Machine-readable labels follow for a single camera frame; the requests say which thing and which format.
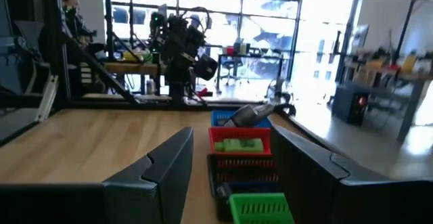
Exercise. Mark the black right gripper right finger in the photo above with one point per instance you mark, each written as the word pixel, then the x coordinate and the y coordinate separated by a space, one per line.
pixel 304 176

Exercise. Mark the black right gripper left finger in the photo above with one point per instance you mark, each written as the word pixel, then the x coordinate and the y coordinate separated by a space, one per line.
pixel 162 180

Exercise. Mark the green travel bottle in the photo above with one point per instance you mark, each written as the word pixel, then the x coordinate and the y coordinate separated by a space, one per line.
pixel 240 145

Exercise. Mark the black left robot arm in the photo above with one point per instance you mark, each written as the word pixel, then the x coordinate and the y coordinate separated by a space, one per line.
pixel 176 55

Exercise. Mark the blue plastic basket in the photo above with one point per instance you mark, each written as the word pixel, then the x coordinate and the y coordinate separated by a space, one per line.
pixel 220 117

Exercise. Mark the green plastic basket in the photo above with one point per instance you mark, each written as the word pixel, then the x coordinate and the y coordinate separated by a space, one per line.
pixel 260 210

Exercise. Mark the black plastic basket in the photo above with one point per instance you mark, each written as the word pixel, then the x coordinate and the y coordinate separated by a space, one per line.
pixel 243 171

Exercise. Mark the red plastic basket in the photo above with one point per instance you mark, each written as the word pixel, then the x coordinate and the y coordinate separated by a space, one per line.
pixel 236 132

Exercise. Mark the wooden workbench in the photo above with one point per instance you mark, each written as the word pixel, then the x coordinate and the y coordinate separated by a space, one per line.
pixel 133 67

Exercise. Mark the black computer box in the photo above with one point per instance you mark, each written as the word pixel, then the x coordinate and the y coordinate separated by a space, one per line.
pixel 350 104

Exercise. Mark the person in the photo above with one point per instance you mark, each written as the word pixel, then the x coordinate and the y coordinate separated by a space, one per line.
pixel 72 38

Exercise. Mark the long wooden desk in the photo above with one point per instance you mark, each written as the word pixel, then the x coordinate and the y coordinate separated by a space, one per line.
pixel 399 78

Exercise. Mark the black metal table frame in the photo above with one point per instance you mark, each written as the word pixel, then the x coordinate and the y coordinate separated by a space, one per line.
pixel 57 48

